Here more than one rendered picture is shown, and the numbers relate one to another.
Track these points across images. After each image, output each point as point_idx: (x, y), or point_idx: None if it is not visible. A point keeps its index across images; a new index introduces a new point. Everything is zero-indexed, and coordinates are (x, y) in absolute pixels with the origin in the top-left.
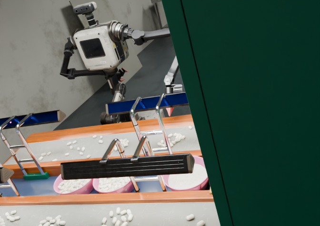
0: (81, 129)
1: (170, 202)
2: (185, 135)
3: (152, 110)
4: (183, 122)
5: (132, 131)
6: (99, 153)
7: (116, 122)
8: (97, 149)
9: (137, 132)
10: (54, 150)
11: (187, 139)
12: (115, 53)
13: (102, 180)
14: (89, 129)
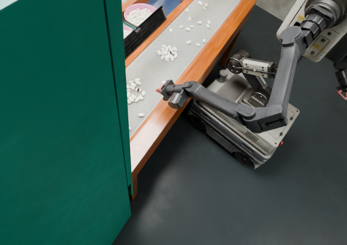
0: (226, 33)
1: None
2: (132, 105)
3: (279, 134)
4: (155, 112)
5: (185, 69)
6: (169, 38)
7: (230, 68)
8: (178, 38)
9: None
10: (209, 13)
11: None
12: (289, 26)
13: (128, 33)
14: (220, 38)
